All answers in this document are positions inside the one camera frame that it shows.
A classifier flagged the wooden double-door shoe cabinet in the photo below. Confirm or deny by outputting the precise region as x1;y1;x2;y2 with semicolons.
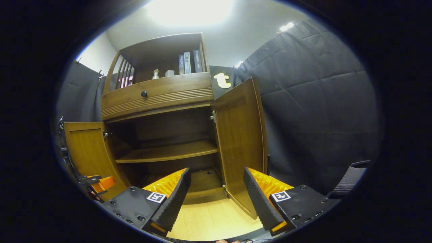
64;33;269;220

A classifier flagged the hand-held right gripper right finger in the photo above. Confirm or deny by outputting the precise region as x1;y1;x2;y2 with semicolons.
243;166;341;237

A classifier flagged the black ribbed chair back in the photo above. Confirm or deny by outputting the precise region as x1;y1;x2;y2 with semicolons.
327;160;371;199

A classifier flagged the wooden cabinet door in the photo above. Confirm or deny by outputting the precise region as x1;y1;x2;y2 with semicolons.
64;121;130;202
211;78;269;220

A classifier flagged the black backdrop cloth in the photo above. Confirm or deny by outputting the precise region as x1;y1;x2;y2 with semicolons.
56;20;383;194

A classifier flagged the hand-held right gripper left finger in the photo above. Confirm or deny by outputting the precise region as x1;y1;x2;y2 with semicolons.
103;168;191;237

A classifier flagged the wooden inner cabinet shelf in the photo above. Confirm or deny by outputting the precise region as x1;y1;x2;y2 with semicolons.
115;140;219;164

